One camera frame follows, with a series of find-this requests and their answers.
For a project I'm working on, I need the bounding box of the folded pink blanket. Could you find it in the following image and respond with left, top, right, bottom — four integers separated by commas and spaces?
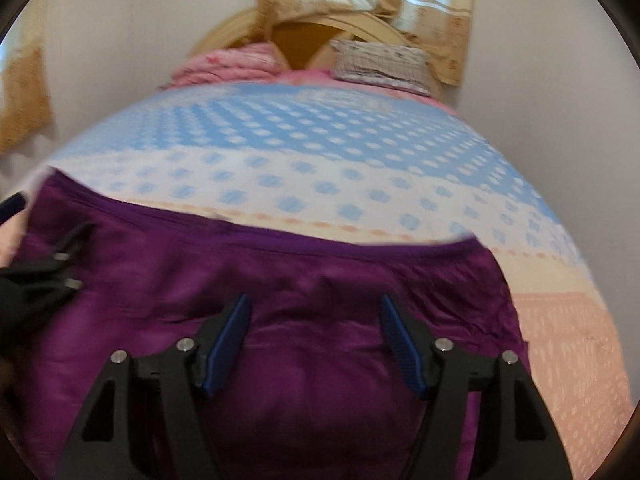
167, 42, 290, 88

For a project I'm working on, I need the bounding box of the blue peach dotted bedspread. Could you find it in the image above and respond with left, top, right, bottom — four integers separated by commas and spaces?
21, 84, 634, 479

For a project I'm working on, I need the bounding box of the cream wooden headboard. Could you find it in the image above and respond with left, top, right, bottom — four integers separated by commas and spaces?
174, 8, 411, 76

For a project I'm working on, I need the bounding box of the beige curtain left window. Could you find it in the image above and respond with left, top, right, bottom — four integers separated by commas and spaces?
1, 41, 53, 154

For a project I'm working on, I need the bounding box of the striped grey pillow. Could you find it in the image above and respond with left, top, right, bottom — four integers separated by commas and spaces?
330, 40, 433, 96

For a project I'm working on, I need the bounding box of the pink bed sheet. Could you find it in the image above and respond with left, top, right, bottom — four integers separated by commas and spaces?
160, 68, 454, 113

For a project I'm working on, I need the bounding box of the purple puffer jacket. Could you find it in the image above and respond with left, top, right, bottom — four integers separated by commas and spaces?
16, 172, 527, 479

